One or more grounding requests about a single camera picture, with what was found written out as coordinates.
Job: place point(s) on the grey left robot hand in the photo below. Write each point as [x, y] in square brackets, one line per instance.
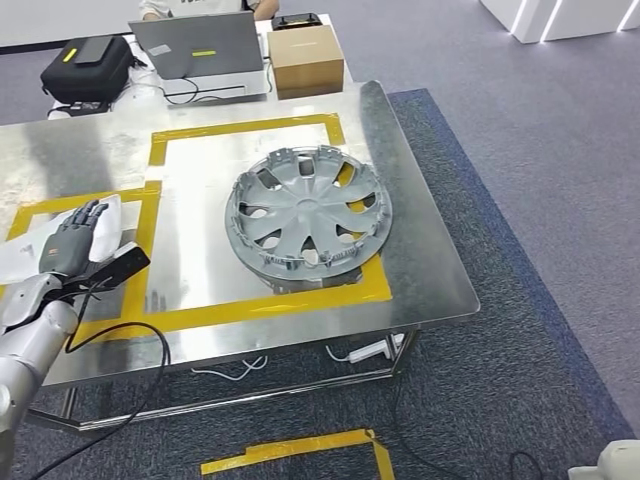
[65, 248]

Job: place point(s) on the white plastic shell part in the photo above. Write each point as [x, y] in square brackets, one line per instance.
[107, 232]

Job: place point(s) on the yellow tape on workbench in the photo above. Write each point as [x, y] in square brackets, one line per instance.
[250, 310]

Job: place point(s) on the stainless steel workbench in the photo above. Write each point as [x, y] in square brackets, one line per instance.
[430, 265]

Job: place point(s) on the black carry bag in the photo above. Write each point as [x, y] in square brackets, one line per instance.
[84, 76]

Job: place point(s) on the white desk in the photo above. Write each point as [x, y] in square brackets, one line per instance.
[145, 93]

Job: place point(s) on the grey laptop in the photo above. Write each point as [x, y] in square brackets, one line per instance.
[200, 43]

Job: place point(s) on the silver wheel hubcap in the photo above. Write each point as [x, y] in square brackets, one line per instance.
[310, 212]

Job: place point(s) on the brown cardboard box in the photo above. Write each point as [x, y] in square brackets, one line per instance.
[305, 63]

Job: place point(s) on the yellow floor tape square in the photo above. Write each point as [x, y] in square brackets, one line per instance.
[300, 447]

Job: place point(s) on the black flat device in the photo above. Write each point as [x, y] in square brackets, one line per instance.
[297, 21]

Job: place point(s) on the white power strip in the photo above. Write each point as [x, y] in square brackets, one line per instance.
[372, 350]

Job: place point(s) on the white display plinth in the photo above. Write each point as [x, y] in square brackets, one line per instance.
[575, 16]

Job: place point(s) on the person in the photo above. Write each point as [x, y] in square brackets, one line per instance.
[610, 464]

